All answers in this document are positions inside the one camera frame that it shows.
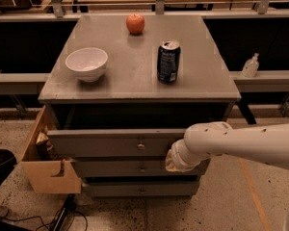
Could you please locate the clear sanitizer pump bottle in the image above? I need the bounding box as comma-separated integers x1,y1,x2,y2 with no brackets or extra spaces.
242,53,259,78

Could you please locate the grey drawer cabinet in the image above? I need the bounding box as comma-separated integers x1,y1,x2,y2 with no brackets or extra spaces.
39,15,240,191

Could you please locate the grey bottom drawer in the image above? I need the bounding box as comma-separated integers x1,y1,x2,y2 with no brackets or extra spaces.
82,181,199,197

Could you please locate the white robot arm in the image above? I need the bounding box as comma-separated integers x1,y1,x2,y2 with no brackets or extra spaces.
165,121,289,172

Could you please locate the red apple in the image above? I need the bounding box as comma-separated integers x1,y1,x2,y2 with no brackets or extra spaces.
126,13,145,35

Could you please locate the grey middle drawer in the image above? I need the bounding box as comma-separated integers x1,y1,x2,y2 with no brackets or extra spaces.
71,157,209,178

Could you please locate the black floor cable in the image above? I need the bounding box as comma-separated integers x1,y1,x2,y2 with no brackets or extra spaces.
0,194,89,231

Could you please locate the dark blue soda can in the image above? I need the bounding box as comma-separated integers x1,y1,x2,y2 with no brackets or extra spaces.
157,39,181,84

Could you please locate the wooden crate with trash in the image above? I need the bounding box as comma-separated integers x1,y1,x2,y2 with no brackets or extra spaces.
19,107,81,194

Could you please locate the white ceramic bowl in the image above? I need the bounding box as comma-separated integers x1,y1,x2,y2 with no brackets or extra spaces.
66,47,108,82

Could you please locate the grey drawer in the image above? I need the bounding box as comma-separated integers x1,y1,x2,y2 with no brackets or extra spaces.
82,181,199,197
48,129,185,158
71,157,209,178

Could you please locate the grey top drawer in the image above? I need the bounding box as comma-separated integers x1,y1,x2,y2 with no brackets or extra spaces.
48,129,185,158

